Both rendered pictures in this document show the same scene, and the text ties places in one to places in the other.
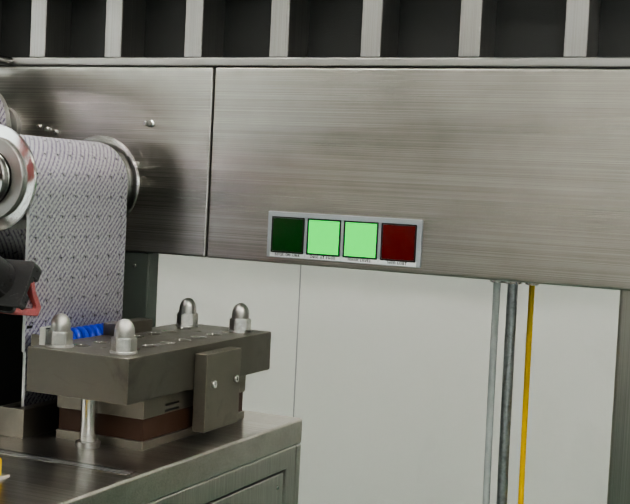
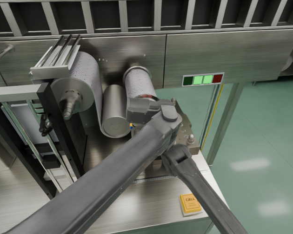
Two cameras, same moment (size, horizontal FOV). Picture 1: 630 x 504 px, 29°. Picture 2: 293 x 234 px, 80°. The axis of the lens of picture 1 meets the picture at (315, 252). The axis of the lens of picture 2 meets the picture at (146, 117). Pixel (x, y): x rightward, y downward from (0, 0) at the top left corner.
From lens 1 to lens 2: 148 cm
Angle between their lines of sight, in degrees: 48
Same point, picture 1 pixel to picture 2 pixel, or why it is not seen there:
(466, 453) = not seen: hidden behind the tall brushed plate
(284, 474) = not seen: hidden behind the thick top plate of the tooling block
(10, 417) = (157, 161)
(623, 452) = (234, 100)
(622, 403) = (237, 92)
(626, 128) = (279, 45)
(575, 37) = (276, 20)
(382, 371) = not seen: hidden behind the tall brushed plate
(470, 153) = (240, 55)
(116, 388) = (195, 152)
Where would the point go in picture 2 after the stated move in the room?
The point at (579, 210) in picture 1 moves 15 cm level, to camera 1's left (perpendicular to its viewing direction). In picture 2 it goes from (261, 65) to (245, 71)
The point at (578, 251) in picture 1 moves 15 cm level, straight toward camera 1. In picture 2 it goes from (257, 74) to (280, 86)
